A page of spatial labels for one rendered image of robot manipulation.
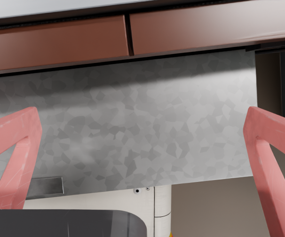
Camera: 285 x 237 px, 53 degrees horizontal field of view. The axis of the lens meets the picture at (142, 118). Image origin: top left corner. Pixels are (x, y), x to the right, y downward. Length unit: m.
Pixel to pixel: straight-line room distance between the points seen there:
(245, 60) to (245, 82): 0.03
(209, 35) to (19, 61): 0.19
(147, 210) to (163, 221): 0.06
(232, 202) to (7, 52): 1.12
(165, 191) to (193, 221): 0.39
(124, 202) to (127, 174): 0.47
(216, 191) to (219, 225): 0.15
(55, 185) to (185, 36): 0.32
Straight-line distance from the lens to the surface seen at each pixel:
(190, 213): 1.27
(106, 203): 0.94
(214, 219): 1.31
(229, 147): 0.47
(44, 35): 0.31
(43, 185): 0.50
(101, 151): 0.46
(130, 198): 0.92
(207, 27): 0.30
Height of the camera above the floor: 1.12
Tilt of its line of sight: 81 degrees down
